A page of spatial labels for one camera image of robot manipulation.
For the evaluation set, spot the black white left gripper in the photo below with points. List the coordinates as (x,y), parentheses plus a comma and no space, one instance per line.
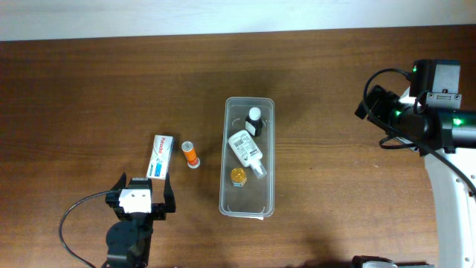
(160,210)

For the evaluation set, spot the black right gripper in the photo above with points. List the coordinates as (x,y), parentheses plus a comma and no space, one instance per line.
(377,103)

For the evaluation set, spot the small jar gold lid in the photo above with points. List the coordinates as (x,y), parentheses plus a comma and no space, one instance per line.
(238,177)

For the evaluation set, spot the white squeeze bottle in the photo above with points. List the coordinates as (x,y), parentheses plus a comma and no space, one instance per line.
(248,153)

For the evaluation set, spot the dark bottle white cap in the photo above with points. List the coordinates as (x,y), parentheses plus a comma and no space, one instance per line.
(253,122)

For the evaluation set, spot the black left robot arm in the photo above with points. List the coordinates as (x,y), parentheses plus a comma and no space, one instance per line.
(129,239)

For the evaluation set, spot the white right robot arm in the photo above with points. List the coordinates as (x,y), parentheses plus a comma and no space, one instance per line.
(451,170)

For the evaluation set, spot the clear plastic container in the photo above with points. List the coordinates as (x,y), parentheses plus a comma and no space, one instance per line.
(256,198)

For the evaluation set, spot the white Panadol box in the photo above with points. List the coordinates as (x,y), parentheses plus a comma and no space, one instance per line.
(160,157)

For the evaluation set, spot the orange tablet tube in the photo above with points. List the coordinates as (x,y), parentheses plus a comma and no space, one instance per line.
(188,149)

